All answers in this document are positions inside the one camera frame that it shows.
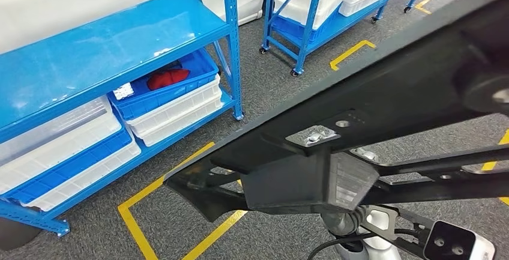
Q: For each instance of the red cloth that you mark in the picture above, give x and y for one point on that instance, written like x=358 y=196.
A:
x=167 y=79

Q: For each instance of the yellow floor tape square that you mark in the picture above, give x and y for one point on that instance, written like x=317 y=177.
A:
x=503 y=139
x=135 y=226

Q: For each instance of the small white mesh item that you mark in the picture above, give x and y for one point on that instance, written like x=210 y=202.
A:
x=123 y=91

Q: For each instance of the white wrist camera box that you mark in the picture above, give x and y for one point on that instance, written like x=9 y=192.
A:
x=449 y=242

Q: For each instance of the black plastic frame part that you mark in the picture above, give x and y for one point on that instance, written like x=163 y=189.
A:
x=397 y=83

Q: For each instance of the blue metal shelf rack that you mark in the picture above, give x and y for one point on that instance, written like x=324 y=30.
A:
x=99 y=43

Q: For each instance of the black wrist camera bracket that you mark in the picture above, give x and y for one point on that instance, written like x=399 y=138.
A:
x=409 y=220

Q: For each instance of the black round base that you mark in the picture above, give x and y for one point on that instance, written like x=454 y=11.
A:
x=18 y=234

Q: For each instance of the blue plastic bin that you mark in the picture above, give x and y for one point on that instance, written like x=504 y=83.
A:
x=79 y=166
x=159 y=99
x=294 y=29

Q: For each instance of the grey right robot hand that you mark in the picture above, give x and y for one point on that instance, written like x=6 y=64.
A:
x=336 y=222

